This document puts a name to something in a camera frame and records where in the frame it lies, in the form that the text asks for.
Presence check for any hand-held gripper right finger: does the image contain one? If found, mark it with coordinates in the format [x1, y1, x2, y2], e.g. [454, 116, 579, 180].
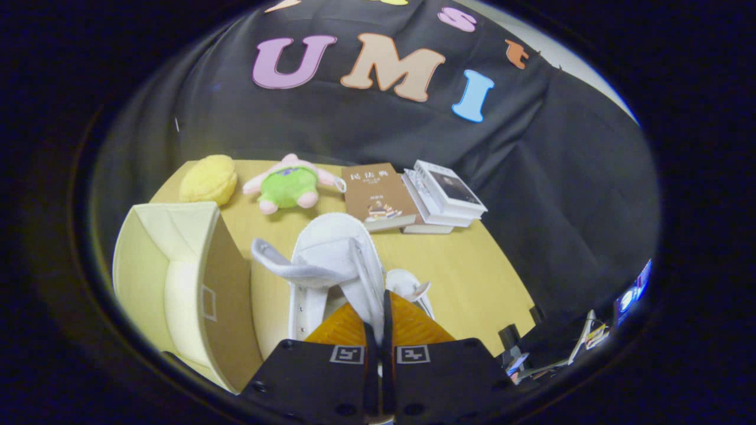
[381, 289, 514, 425]

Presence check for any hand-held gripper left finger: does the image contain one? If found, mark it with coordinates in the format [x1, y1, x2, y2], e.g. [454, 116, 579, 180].
[239, 301, 379, 425]

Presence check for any white canvas shoe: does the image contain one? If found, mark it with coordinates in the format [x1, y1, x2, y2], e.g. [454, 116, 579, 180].
[384, 269, 436, 319]
[251, 212, 387, 343]

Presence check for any beige fabric storage box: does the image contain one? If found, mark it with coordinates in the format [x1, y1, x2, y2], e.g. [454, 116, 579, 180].
[112, 201, 265, 395]

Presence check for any plain white book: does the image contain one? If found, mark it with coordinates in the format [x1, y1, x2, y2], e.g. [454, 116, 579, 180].
[402, 169, 473, 228]

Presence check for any brown book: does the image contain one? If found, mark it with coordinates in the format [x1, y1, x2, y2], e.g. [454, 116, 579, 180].
[341, 162, 419, 232]

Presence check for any white upright panel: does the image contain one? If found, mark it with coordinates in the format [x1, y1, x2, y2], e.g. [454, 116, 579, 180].
[567, 310, 597, 364]

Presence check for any white book with dark cover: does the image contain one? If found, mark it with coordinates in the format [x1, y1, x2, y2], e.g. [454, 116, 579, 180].
[412, 159, 488, 220]

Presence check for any green and pink plush toy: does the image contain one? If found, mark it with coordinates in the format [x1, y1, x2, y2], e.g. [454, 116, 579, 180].
[242, 153, 347, 215]

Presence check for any black backdrop cloth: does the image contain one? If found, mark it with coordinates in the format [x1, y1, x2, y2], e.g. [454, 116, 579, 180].
[94, 0, 659, 331]

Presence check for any round yellow plush toy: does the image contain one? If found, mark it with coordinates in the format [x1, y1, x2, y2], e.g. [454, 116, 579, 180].
[179, 155, 239, 207]

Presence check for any lit computer monitor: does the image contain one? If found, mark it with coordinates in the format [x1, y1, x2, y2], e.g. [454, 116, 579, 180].
[614, 259, 652, 328]

